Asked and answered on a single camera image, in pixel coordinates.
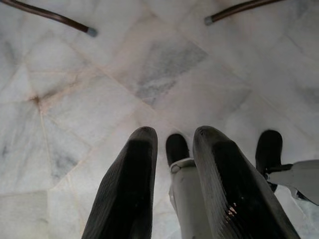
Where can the grey robot leg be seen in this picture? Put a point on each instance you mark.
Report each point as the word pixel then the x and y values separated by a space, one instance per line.
pixel 184 189
pixel 269 149

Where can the grey robot right leg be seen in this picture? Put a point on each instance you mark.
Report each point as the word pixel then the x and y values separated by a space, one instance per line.
pixel 269 149

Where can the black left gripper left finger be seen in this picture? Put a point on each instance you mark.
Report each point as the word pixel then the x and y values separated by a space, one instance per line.
pixel 129 189

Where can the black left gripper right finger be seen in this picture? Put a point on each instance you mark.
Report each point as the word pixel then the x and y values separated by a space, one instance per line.
pixel 239 194

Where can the grey robot left leg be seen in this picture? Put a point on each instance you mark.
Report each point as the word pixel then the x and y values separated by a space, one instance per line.
pixel 184 189

